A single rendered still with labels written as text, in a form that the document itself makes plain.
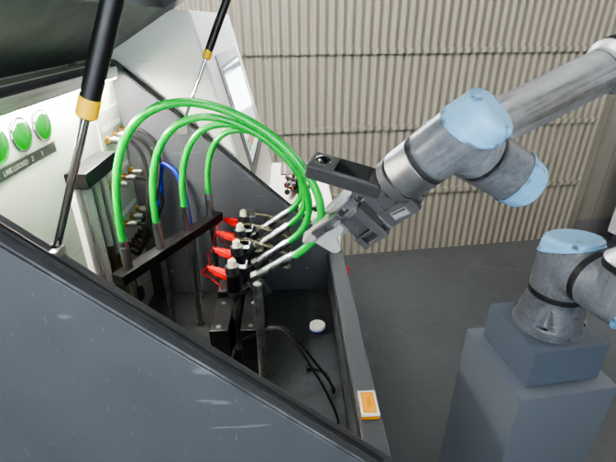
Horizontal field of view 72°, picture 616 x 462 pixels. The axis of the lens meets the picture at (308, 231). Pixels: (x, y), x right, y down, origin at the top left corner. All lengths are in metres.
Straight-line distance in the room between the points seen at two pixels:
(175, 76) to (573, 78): 0.81
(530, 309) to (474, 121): 0.63
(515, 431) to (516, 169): 0.70
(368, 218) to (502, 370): 0.62
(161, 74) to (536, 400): 1.12
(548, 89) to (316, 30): 1.97
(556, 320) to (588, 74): 0.51
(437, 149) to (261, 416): 0.39
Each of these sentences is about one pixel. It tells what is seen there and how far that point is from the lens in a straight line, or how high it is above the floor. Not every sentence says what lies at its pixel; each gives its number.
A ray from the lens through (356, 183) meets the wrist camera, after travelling 0.61.
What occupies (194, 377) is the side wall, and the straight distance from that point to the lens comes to 0.54.
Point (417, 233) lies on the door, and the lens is 3.20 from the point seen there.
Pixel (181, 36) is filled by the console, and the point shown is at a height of 1.50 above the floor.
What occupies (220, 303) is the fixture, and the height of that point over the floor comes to 0.98.
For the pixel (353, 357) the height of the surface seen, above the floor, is 0.95.
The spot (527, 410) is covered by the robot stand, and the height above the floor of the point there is 0.77.
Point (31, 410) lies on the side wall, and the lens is 0.64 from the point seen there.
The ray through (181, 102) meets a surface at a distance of 0.71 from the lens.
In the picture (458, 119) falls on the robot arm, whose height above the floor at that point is 1.43.
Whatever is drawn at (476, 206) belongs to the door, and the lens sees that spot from 3.31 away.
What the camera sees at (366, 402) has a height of 0.96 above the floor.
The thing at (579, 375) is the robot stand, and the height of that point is 0.82.
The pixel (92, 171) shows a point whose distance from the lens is 0.87.
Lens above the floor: 1.53
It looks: 27 degrees down
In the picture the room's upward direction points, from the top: straight up
